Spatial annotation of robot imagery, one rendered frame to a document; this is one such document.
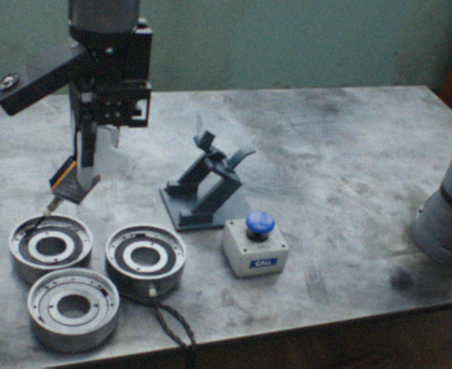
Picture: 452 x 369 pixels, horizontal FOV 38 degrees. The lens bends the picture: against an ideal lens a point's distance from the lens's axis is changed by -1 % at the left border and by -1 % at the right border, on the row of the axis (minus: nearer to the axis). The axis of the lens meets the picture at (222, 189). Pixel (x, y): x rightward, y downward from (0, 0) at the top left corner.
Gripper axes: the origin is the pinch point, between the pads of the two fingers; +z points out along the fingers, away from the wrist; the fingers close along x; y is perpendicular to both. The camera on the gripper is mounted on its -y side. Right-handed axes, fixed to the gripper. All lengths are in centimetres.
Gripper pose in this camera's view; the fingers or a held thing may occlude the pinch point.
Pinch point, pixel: (79, 173)
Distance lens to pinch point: 83.9
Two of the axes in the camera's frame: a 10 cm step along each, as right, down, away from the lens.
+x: -3.2, -6.1, 7.2
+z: -1.5, 7.9, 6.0
